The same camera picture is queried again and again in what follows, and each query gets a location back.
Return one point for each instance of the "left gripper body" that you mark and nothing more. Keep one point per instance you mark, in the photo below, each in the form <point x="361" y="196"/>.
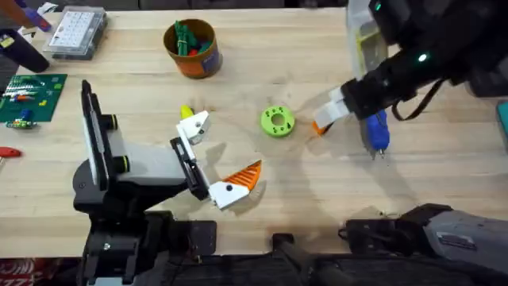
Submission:
<point x="151" y="167"/>

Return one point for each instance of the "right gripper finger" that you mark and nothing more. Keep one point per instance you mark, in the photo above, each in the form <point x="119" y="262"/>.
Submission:
<point x="336" y="94"/>
<point x="331" y="113"/>

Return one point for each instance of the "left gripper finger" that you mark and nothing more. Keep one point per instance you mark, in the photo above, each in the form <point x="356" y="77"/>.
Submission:
<point x="234" y="190"/>
<point x="196" y="127"/>

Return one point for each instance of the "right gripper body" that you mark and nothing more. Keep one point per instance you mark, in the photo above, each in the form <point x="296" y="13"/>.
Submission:
<point x="377" y="91"/>

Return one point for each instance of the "orange ribbed wedge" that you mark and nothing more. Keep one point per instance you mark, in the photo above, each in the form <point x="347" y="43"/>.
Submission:
<point x="319" y="129"/>

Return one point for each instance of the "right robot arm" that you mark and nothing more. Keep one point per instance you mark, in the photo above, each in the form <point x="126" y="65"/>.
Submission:
<point x="456" y="35"/>

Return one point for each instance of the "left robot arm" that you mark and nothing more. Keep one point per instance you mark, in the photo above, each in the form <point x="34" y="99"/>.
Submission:
<point x="119" y="242"/>

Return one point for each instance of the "yellow toy vegetable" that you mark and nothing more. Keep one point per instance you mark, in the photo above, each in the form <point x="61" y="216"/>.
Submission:
<point x="185" y="112"/>

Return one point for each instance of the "blue electric screwdriver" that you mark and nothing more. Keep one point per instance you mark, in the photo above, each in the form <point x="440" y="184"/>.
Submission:
<point x="377" y="129"/>

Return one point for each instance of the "green disc with holes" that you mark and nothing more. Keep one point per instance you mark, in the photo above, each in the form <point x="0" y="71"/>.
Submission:
<point x="287" y="121"/>

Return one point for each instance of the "right wrist upright plate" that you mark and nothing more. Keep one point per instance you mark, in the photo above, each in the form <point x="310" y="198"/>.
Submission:
<point x="367" y="43"/>

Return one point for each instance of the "wrist upright plate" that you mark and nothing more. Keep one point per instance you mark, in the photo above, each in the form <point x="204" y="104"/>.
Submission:
<point x="367" y="43"/>
<point x="95" y="135"/>

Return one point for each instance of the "left wrist upright plate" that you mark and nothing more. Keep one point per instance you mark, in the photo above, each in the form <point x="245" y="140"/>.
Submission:
<point x="95" y="135"/>

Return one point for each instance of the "orange tub with toys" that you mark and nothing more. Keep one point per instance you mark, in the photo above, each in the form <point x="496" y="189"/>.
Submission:
<point x="196" y="59"/>

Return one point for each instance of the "teal box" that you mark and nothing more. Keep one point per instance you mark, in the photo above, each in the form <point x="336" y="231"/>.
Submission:
<point x="504" y="123"/>

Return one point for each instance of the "green board with blocks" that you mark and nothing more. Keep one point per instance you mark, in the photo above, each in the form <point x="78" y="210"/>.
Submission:
<point x="31" y="99"/>

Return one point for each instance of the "clear plastic parts box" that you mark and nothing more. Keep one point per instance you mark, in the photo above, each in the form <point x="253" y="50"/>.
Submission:
<point x="75" y="33"/>

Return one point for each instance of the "red printed box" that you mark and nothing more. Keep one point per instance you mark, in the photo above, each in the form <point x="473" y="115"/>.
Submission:
<point x="31" y="272"/>

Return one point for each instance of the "purple tool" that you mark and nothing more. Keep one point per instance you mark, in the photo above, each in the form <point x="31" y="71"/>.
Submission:
<point x="37" y="18"/>

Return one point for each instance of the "black rail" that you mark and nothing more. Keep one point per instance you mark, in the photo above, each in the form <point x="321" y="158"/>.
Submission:
<point x="254" y="272"/>

